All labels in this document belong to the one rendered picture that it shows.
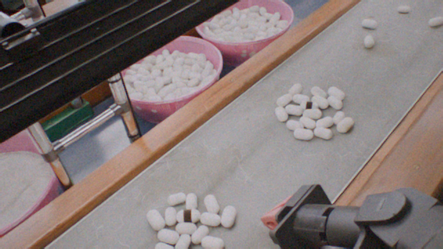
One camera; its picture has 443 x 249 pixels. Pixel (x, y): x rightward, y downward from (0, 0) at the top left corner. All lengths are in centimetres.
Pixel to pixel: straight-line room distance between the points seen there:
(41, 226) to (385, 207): 51
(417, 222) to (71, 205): 52
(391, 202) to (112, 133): 67
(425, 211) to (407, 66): 61
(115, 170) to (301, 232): 36
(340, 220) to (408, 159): 28
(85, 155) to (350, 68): 63
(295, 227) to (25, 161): 57
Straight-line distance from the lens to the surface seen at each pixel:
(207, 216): 62
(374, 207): 42
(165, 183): 70
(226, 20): 113
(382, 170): 68
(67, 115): 96
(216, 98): 81
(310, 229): 49
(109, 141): 91
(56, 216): 69
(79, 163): 89
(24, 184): 81
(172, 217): 63
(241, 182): 68
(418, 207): 39
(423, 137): 76
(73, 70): 41
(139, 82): 93
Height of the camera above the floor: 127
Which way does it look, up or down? 42 degrees down
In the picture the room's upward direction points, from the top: 8 degrees counter-clockwise
